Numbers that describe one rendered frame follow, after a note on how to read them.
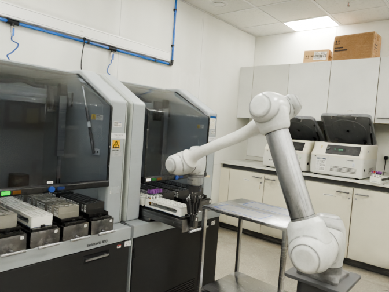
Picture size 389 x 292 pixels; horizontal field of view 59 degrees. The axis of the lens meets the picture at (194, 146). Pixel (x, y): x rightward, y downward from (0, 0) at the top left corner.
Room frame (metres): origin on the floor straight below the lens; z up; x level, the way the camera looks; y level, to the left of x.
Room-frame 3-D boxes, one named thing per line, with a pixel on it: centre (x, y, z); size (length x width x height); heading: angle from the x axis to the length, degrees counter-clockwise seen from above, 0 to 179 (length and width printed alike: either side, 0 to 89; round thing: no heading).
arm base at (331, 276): (1.53, -0.63, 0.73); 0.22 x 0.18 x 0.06; 140
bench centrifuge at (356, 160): (3.88, -1.70, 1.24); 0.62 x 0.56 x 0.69; 140
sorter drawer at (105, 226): (1.97, 0.69, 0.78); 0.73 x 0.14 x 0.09; 50
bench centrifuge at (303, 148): (4.25, -1.25, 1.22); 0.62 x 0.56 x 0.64; 138
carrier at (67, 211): (1.70, 0.61, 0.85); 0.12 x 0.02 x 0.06; 141
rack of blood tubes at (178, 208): (2.02, 0.13, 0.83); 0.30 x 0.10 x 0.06; 50
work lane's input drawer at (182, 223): (2.11, 0.24, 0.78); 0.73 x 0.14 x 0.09; 50
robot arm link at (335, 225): (1.51, -0.61, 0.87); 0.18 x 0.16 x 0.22; 145
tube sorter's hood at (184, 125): (2.45, 0.29, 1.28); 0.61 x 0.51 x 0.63; 140
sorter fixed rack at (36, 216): (1.64, 0.78, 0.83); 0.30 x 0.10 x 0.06; 50
